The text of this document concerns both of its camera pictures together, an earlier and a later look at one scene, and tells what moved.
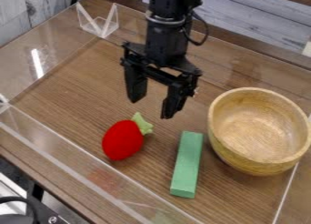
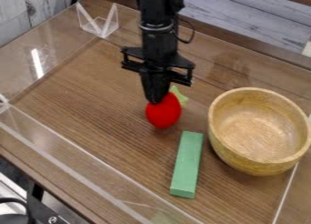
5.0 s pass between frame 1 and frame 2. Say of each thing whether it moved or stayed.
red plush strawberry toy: moved
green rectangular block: stayed
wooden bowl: stayed
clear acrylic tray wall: stayed
